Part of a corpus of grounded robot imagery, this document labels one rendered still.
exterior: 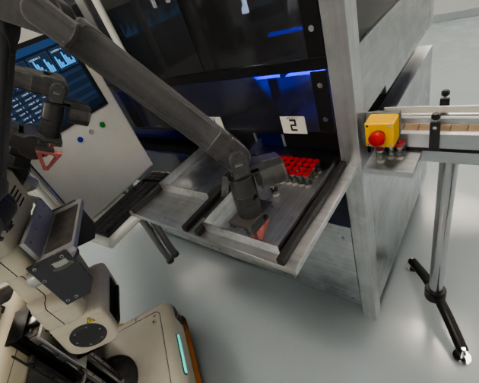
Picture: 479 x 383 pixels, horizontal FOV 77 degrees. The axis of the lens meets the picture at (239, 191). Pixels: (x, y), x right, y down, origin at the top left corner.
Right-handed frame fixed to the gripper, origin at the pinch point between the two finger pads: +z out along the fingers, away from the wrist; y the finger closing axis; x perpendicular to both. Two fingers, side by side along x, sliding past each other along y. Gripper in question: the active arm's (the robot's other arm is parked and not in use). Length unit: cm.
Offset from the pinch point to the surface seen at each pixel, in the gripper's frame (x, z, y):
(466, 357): -48, 85, 43
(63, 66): 89, -47, 15
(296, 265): -11.3, 2.3, -2.1
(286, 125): 8.6, -14.9, 35.1
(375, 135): -18.9, -14.3, 31.8
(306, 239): -10.1, 1.6, 5.7
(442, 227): -34, 30, 54
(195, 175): 44.2, 0.4, 21.6
